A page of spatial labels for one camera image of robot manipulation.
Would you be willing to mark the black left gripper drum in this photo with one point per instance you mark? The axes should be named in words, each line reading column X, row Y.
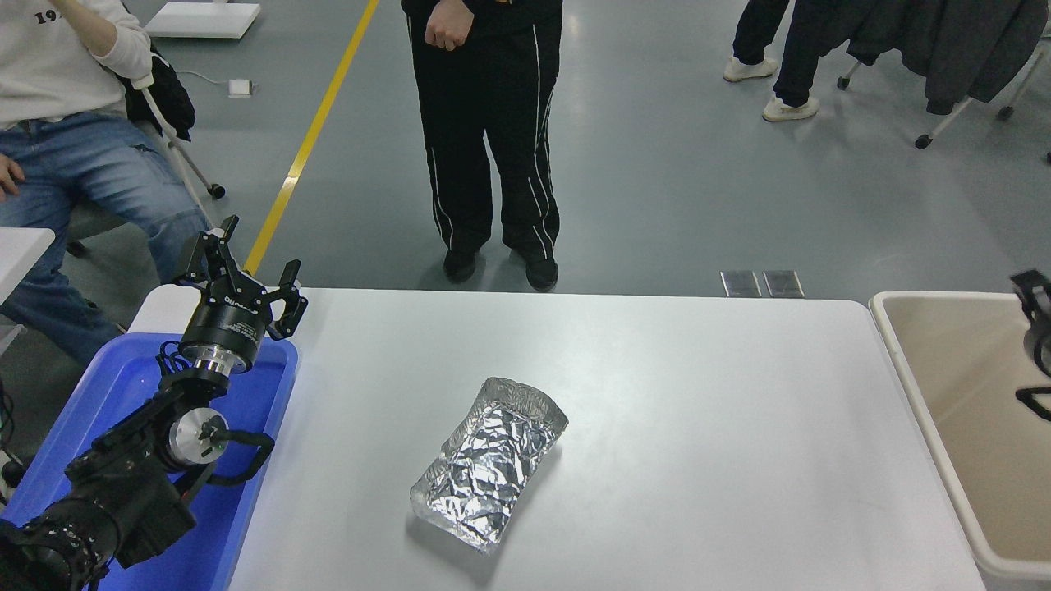
column 226, row 328

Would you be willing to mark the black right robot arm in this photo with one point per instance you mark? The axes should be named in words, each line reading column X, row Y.
column 1036, row 291

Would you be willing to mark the seated person's hand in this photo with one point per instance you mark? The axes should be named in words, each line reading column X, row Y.
column 8, row 176

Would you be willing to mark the standing person's hand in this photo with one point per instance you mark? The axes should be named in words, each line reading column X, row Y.
column 445, row 25

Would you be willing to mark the blue plastic tray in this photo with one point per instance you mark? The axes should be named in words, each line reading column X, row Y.
column 254, row 402

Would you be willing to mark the seated person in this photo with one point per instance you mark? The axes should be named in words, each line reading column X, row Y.
column 82, row 164

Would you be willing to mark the black garment on chair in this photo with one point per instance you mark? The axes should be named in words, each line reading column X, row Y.
column 167, row 98

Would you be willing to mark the white power adapter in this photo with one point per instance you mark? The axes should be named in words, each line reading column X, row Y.
column 240, row 86

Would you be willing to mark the small white side table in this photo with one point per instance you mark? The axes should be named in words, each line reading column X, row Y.
column 20, row 254

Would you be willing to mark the flat white board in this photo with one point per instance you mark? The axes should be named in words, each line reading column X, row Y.
column 205, row 18

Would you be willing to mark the crumpled silver foil tray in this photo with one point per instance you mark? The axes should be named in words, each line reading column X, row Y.
column 488, row 468

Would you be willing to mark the standing person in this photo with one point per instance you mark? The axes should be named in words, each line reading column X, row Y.
column 480, row 123

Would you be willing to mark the metal floor socket plate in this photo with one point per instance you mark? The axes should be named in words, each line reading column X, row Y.
column 784, row 284
column 741, row 284

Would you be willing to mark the walking person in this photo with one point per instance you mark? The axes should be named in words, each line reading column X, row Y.
column 800, row 49

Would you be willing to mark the wheeled chair under coats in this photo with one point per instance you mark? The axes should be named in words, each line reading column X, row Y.
column 944, row 127

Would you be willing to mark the large pale bin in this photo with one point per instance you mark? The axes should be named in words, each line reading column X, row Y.
column 985, row 460

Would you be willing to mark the white frame wheeled chair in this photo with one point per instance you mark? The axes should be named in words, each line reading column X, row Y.
column 176, row 139

